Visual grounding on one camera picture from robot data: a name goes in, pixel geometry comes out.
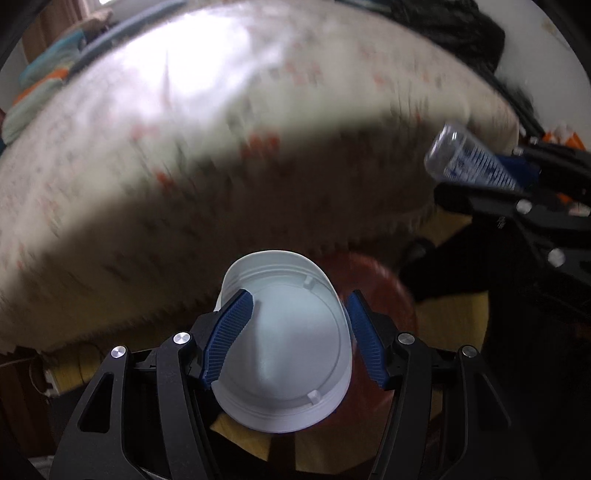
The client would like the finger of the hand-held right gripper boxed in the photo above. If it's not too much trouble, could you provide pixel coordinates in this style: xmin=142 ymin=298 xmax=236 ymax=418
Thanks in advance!
xmin=434 ymin=182 xmax=591 ymax=284
xmin=496 ymin=142 xmax=591 ymax=199

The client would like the orange packet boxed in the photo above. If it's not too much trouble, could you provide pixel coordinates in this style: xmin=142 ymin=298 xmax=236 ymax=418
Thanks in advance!
xmin=545 ymin=124 xmax=588 ymax=149

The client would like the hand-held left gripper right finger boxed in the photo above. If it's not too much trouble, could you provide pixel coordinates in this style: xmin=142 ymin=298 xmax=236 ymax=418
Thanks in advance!
xmin=346 ymin=290 xmax=541 ymax=480

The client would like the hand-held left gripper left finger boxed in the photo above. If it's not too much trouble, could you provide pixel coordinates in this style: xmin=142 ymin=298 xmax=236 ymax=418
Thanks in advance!
xmin=53 ymin=288 xmax=254 ymax=480

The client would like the clear plastic bottle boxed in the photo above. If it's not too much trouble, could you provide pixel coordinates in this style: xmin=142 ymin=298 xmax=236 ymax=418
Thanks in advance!
xmin=424 ymin=122 xmax=532 ymax=192

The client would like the floral fringed tablecloth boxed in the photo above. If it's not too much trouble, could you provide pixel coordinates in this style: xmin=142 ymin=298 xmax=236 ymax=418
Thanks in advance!
xmin=0 ymin=0 xmax=520 ymax=356

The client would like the folded clothes pile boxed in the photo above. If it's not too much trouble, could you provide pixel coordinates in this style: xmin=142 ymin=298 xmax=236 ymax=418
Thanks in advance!
xmin=0 ymin=9 xmax=116 ymax=144

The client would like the white plastic lid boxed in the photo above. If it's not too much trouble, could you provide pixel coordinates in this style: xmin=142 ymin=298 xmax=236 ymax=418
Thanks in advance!
xmin=210 ymin=250 xmax=354 ymax=435

